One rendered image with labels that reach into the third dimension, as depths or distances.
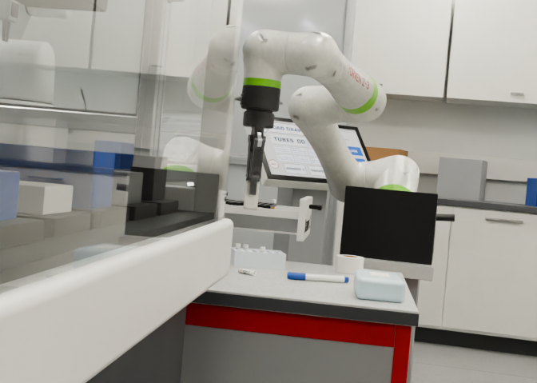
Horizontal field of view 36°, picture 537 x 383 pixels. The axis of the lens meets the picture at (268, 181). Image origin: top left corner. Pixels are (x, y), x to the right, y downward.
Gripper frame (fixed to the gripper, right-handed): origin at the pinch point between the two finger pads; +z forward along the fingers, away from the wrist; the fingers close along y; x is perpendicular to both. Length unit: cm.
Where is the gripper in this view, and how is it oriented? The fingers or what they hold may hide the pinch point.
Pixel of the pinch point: (251, 195)
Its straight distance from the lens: 201.6
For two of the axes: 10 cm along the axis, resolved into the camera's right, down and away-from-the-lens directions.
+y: 1.4, 0.3, -9.9
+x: 9.9, 0.9, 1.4
